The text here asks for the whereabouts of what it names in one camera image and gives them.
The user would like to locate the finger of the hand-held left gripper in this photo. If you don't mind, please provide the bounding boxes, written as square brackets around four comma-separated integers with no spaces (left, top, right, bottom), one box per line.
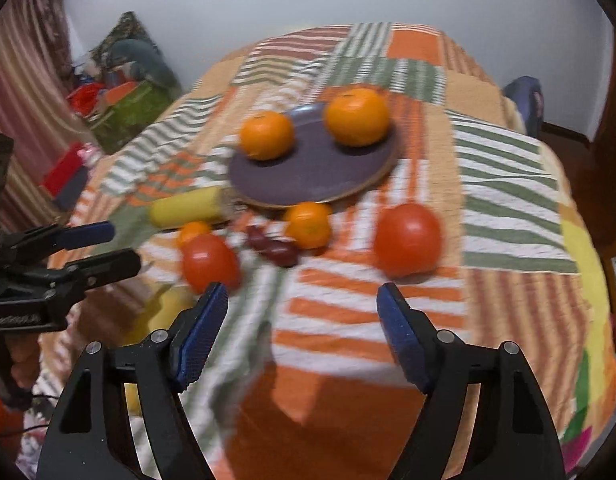
[10,220,116,263]
[60,248,142,292]

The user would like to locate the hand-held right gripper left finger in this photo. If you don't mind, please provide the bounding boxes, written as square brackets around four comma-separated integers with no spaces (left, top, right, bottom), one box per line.
[35,281,229,480]

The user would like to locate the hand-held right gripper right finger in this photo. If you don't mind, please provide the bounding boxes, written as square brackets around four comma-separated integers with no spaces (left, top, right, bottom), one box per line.
[377,282,568,480]

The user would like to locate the yellow fruit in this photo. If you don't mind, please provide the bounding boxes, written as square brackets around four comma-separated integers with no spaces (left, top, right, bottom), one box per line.
[122,284,197,417]

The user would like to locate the oval red tomato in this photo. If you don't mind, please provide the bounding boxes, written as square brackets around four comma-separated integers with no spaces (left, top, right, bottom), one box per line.
[181,234,241,295]

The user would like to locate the tiny orange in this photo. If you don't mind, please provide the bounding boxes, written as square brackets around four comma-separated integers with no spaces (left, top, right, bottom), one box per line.
[176,220,213,250]

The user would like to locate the yellow banana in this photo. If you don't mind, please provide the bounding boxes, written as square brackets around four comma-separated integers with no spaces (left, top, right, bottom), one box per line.
[148,185,227,229]

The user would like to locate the large round red tomato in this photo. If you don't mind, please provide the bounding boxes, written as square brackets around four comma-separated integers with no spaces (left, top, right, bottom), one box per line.
[373,203,443,278]

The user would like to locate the dark red grapes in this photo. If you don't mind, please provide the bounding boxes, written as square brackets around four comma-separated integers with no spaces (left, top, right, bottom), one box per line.
[245,225,299,268]

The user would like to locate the small orange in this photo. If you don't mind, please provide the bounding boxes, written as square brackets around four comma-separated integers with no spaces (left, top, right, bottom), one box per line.
[284,201,333,250]

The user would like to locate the purple plate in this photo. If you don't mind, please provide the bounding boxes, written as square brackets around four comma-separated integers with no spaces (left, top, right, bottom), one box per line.
[228,101,403,209]

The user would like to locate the medium orange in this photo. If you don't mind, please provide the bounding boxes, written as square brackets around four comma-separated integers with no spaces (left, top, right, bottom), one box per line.
[239,110,295,162]

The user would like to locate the large orange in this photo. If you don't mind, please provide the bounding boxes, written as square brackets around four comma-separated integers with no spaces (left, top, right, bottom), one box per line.
[325,87,391,148]

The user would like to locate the person's left forearm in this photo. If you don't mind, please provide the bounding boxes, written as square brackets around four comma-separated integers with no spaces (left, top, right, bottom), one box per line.
[0,332,41,433]

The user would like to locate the red box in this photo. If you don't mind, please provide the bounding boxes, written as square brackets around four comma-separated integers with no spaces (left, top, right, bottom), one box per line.
[41,142,92,212]

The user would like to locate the green box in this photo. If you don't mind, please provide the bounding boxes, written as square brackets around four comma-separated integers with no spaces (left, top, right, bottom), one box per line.
[89,79,185,155]

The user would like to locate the striped patchwork blanket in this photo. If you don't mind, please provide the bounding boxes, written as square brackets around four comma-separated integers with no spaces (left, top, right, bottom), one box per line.
[15,22,616,480]

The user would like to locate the red cloth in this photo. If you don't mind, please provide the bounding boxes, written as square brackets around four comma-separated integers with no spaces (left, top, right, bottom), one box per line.
[67,84,108,117]

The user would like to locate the striped curtain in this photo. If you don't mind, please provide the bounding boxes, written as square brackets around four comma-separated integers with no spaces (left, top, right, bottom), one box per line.
[0,0,76,233]

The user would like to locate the patterned cushion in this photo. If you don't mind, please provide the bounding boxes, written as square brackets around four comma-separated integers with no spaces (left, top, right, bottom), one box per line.
[89,10,183,97]

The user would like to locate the black cable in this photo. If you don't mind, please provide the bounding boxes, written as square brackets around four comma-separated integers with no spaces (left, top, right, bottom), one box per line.
[18,392,64,433]

